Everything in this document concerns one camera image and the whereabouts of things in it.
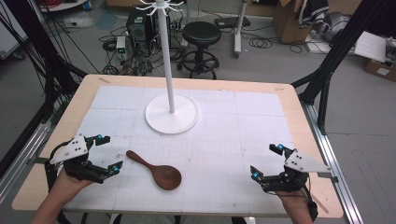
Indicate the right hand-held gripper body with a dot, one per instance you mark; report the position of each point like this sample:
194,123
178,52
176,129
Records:
303,165

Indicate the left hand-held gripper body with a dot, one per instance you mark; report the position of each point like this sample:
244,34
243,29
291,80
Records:
70,151

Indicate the brown wooden spoon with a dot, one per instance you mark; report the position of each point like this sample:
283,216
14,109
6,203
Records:
166,177

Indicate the white hook stand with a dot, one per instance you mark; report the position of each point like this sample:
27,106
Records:
162,121

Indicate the person's left hand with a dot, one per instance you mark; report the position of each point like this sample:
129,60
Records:
70,185

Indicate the person's right hand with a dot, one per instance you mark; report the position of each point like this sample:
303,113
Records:
294,199

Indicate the white grid mat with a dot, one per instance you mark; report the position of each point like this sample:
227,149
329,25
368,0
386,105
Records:
218,140

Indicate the small white power unit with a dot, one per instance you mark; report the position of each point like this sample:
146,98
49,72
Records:
120,46

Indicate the white stand leg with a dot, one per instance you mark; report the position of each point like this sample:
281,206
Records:
238,37

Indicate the black computer tower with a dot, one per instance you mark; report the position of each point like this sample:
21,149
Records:
137,25

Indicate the tall cardboard box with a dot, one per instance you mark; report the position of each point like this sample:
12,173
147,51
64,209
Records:
289,28

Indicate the low cardboard box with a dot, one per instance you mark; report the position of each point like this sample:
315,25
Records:
379,70

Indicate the flat black device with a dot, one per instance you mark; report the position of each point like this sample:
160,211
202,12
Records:
232,21

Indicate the white foam board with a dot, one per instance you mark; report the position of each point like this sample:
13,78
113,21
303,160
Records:
370,46

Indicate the grey rounded device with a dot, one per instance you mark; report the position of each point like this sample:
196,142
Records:
336,26

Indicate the black round stool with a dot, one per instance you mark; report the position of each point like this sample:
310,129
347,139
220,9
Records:
201,32

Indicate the striped dark clothing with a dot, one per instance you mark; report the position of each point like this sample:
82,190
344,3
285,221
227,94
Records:
314,11

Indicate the aluminium rail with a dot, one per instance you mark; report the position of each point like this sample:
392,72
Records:
21,161
330,155

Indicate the black metal frame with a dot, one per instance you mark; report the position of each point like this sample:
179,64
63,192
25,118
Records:
342,40
46,62

